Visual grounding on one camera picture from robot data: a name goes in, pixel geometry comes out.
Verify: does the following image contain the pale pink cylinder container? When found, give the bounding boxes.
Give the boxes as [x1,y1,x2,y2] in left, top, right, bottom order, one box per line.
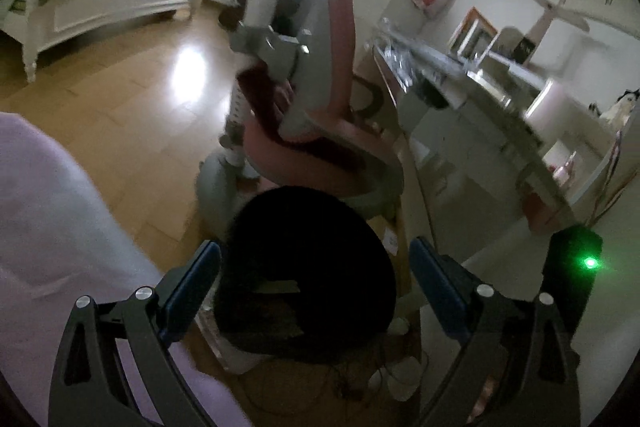
[524,79,569,124]

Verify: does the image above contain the small black box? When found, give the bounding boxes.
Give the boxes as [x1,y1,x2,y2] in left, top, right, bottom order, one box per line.
[512,38,539,66]

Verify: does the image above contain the wooden picture frame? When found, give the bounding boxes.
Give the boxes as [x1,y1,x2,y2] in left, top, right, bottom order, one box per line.
[449,7,499,56]

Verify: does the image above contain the white power adapter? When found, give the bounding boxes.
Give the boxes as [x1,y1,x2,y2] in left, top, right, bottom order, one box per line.
[369,356,422,402]

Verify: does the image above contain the black and white doll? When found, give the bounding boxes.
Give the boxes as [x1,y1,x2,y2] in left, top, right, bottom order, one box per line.
[599,88,640,128]

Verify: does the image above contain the white bed with blanket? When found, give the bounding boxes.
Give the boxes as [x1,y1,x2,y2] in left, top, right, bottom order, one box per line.
[0,0,221,82]

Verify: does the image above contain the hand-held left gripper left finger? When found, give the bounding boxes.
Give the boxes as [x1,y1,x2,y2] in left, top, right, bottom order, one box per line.
[47,239,223,427]

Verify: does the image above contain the white desk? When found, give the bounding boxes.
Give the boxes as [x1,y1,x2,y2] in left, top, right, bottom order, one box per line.
[372,27,581,235]

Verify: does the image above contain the pink swivel chair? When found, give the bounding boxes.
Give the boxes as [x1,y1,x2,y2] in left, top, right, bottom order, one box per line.
[195,0,406,233]

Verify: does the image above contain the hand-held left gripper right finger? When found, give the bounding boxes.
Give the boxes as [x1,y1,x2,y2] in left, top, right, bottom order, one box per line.
[409,237,583,427]

